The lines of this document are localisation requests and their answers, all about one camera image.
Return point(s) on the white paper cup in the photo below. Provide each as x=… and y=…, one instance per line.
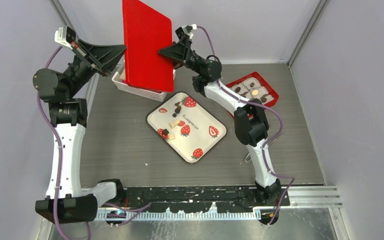
x=249, y=80

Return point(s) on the white oval chocolate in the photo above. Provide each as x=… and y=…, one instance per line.
x=254, y=92

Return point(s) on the dark ribbed square chocolate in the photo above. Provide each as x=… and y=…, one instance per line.
x=165, y=132

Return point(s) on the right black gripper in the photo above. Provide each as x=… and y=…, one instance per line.
x=179, y=52

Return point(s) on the metal tongs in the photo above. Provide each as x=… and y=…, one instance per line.
x=248, y=158

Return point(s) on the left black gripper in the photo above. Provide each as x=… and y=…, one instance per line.
x=100, y=58

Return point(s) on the red chocolate box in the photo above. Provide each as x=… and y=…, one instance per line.
x=264, y=91

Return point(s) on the strawberry print white tray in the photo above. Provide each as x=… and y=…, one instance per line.
x=198, y=132

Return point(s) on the white rectangular chocolate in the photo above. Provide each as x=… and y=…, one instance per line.
x=177, y=122

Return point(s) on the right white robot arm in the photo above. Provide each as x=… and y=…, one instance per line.
x=250, y=121

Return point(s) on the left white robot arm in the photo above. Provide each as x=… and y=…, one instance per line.
x=65, y=202

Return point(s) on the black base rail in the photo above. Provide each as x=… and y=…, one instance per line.
x=199, y=199

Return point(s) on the red box lid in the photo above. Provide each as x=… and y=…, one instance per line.
x=146, y=31

